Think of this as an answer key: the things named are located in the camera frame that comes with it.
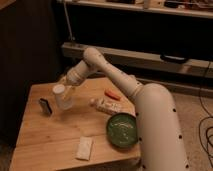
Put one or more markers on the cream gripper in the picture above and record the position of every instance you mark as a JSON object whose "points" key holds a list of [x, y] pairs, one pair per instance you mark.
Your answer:
{"points": [[70, 82]]}

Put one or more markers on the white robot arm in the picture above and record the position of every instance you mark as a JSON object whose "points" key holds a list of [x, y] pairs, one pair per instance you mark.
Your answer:
{"points": [[160, 137]]}

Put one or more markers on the black eraser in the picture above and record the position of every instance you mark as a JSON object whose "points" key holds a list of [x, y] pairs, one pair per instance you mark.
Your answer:
{"points": [[45, 106]]}

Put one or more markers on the orange carrot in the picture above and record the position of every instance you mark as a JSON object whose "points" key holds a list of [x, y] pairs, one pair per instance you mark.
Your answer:
{"points": [[112, 95]]}

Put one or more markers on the metal pole stand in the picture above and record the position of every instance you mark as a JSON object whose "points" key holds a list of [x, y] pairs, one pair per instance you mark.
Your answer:
{"points": [[71, 36]]}

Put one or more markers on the white tube with label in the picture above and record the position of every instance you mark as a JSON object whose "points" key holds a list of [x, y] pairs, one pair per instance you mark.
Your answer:
{"points": [[106, 106]]}

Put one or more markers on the green bowl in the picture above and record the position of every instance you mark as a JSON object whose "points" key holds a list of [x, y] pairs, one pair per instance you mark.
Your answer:
{"points": [[121, 130]]}

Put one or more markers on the low wooden shelf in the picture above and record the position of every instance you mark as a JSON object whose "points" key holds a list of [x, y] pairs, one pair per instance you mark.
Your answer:
{"points": [[153, 61]]}

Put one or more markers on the upper wooden shelf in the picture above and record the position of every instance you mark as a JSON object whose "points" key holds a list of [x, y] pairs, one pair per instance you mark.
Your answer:
{"points": [[146, 7]]}

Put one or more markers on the black handle object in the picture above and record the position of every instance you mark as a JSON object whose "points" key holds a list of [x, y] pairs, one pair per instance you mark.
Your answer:
{"points": [[177, 60]]}

